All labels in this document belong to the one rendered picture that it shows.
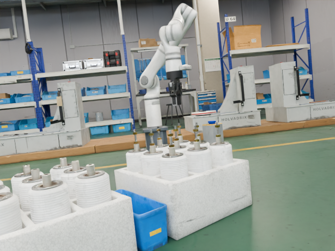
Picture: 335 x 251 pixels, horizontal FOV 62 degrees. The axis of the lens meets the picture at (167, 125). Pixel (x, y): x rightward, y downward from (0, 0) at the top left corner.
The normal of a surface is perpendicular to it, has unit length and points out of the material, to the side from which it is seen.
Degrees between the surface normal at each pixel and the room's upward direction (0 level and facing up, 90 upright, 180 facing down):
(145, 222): 92
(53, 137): 90
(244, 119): 90
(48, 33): 90
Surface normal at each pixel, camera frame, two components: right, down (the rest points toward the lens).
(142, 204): -0.79, 0.09
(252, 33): 0.19, 0.24
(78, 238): 0.62, -0.01
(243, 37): 0.16, -0.01
